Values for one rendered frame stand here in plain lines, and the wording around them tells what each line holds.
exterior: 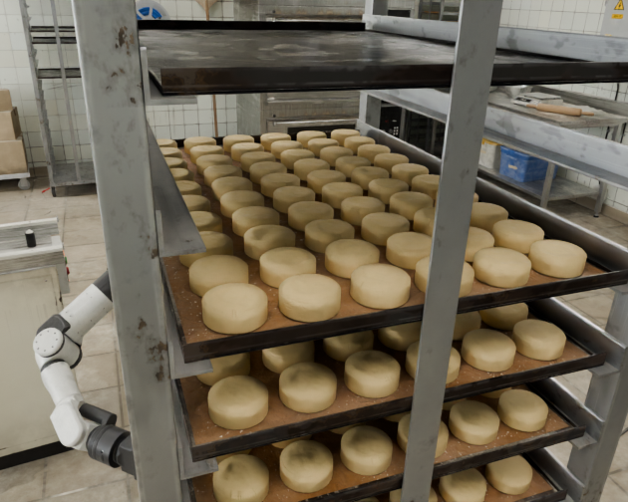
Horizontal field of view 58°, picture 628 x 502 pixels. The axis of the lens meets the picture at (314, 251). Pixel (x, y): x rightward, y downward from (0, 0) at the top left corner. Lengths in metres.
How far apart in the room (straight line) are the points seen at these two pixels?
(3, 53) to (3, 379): 4.20
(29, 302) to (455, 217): 1.93
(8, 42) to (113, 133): 5.80
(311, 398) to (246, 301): 0.11
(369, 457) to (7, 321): 1.83
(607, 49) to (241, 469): 0.51
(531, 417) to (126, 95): 0.50
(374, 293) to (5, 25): 5.78
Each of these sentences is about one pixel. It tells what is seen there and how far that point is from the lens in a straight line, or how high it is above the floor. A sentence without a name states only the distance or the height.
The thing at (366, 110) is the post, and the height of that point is 1.54.
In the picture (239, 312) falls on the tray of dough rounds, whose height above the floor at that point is 1.51.
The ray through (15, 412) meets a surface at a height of 0.27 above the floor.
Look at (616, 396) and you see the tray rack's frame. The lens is 0.66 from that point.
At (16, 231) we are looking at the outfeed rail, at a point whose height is 0.87.
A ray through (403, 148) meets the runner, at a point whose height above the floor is 1.51.
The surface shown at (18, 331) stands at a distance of 2.28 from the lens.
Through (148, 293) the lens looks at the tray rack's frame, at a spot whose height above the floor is 1.55.
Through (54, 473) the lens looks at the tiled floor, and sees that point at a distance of 2.58.
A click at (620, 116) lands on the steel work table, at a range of 5.46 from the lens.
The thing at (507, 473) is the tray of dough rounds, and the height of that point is 1.24.
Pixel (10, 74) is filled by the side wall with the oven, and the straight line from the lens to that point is 6.16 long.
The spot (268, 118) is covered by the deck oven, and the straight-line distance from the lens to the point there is 5.36.
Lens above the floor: 1.72
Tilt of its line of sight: 24 degrees down
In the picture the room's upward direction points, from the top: 2 degrees clockwise
